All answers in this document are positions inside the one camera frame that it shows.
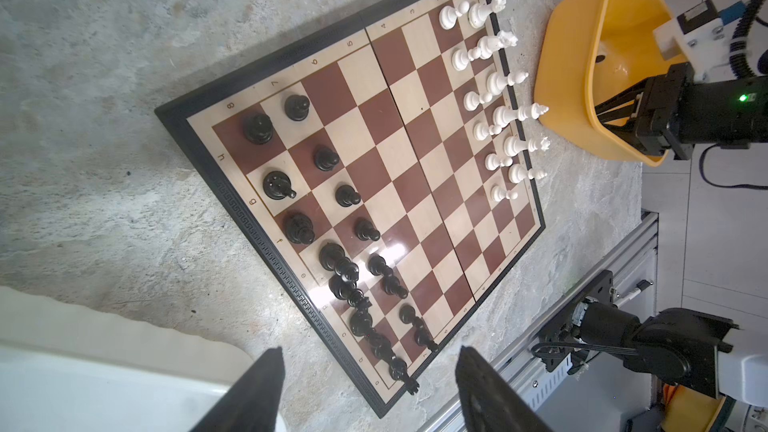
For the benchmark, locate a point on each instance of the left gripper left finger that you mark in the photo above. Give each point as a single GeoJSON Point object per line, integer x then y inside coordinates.
{"type": "Point", "coordinates": [252, 403]}

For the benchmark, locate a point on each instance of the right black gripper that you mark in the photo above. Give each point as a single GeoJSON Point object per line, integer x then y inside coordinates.
{"type": "Point", "coordinates": [657, 123]}

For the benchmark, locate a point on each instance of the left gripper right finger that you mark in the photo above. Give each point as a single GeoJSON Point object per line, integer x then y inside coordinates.
{"type": "Point", "coordinates": [487, 402]}

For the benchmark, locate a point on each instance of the yellow plastic bowl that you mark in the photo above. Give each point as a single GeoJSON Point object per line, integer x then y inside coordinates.
{"type": "Point", "coordinates": [593, 50]}

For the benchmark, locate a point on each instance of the white plastic tray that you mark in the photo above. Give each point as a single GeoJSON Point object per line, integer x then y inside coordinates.
{"type": "Point", "coordinates": [67, 367]}

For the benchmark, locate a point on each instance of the folding chess board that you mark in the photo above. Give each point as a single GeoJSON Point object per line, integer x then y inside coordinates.
{"type": "Point", "coordinates": [368, 166]}

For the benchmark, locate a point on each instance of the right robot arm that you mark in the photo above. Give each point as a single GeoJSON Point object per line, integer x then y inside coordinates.
{"type": "Point", "coordinates": [703, 352]}

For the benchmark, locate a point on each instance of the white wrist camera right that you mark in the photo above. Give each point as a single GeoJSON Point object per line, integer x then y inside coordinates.
{"type": "Point", "coordinates": [698, 36]}

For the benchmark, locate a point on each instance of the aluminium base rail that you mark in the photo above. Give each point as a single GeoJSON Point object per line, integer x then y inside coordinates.
{"type": "Point", "coordinates": [589, 391]}

